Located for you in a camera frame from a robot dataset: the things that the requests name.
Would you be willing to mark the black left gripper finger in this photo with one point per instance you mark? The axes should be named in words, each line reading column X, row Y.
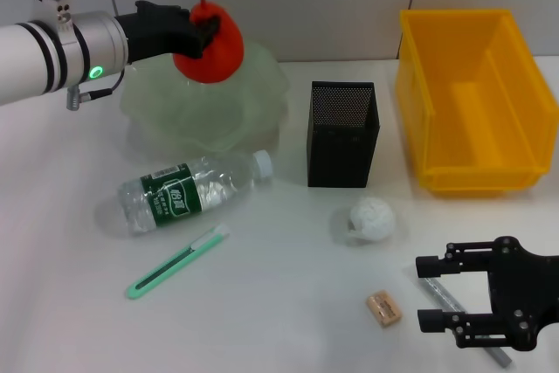
column 192, row 50
column 209, row 28

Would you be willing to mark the beige eraser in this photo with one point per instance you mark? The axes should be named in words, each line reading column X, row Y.
column 384, row 308

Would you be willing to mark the white paper ball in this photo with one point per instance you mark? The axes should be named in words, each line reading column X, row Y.
column 371, row 220

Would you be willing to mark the yellow plastic bin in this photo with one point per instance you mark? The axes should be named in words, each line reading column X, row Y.
column 471, row 128

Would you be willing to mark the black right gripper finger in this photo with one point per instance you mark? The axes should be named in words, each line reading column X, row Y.
column 430, row 320
column 428, row 266

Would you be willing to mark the black mesh pen holder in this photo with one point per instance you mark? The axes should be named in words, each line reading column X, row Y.
column 340, row 159

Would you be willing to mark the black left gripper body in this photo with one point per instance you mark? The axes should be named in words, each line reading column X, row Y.
column 153, row 32

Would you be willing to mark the grey marker pen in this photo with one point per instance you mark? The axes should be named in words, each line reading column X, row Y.
column 443, row 296

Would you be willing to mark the clear green-label water bottle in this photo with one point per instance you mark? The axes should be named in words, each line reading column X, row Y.
column 174, row 196

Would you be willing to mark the translucent green fruit plate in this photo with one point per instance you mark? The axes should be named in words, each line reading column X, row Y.
column 196, row 115

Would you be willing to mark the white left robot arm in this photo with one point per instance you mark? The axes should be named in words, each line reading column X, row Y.
column 43, row 58

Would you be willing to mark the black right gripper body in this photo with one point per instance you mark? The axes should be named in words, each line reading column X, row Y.
column 528, row 290

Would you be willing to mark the green utility knife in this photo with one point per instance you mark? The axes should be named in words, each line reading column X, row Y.
column 174, row 264

